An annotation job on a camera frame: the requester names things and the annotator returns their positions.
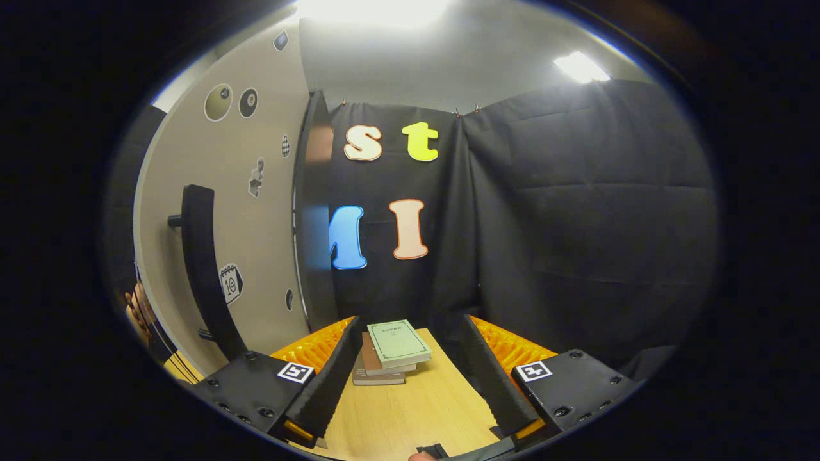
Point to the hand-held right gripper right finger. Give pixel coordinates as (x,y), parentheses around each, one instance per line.
(493,384)

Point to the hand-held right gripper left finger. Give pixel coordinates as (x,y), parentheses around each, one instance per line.
(333,384)

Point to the beige cabinet door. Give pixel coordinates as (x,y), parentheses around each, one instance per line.
(269,256)

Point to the grey cabinet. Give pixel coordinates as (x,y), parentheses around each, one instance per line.
(317,224)

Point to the grey-brown book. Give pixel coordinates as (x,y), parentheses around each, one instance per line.
(378,380)

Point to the brown book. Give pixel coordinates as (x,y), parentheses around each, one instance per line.
(370,358)

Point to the green book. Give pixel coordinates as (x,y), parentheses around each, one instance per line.
(397,342)

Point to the black backdrop cloth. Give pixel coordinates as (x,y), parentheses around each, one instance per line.
(576,224)

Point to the small ceiling light panel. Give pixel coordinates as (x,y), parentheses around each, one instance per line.
(580,67)

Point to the large ceiling light panel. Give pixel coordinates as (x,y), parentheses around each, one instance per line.
(371,11)

